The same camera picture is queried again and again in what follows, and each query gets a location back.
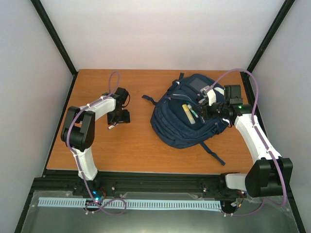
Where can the black frame post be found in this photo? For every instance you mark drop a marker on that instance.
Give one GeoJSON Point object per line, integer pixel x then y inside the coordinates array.
{"type": "Point", "coordinates": [38, 6]}
{"type": "Point", "coordinates": [279, 18]}

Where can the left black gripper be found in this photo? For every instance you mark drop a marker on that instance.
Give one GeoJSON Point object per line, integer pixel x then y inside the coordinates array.
{"type": "Point", "coordinates": [126, 118]}

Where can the white green glue stick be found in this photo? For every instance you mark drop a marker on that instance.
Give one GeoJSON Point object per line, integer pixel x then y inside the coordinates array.
{"type": "Point", "coordinates": [192, 111]}

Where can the yellow highlighter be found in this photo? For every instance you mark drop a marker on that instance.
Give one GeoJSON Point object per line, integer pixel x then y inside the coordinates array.
{"type": "Point", "coordinates": [188, 114]}

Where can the black aluminium frame base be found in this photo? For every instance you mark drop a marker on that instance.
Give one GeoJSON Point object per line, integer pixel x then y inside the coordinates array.
{"type": "Point", "coordinates": [133, 162]}

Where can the light blue slotted cable duct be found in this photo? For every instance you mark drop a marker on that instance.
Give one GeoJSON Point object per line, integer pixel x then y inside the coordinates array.
{"type": "Point", "coordinates": [205, 205]}

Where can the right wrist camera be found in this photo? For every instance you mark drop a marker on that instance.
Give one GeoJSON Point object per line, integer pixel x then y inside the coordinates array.
{"type": "Point", "coordinates": [209, 94]}

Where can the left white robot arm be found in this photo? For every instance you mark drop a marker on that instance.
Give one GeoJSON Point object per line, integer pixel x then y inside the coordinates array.
{"type": "Point", "coordinates": [78, 130]}

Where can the right black frame post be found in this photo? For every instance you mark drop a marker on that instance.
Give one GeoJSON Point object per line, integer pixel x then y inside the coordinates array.
{"type": "Point", "coordinates": [279, 18]}

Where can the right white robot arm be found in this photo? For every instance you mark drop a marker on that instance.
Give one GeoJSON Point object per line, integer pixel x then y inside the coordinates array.
{"type": "Point", "coordinates": [270, 173]}

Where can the navy blue student backpack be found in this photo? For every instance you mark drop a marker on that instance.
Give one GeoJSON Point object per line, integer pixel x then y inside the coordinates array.
{"type": "Point", "coordinates": [177, 123]}

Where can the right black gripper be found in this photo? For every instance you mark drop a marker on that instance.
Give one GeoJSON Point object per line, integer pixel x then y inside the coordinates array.
{"type": "Point", "coordinates": [205, 112]}

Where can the left black frame post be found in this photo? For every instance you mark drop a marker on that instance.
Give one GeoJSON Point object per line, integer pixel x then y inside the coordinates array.
{"type": "Point", "coordinates": [38, 6]}

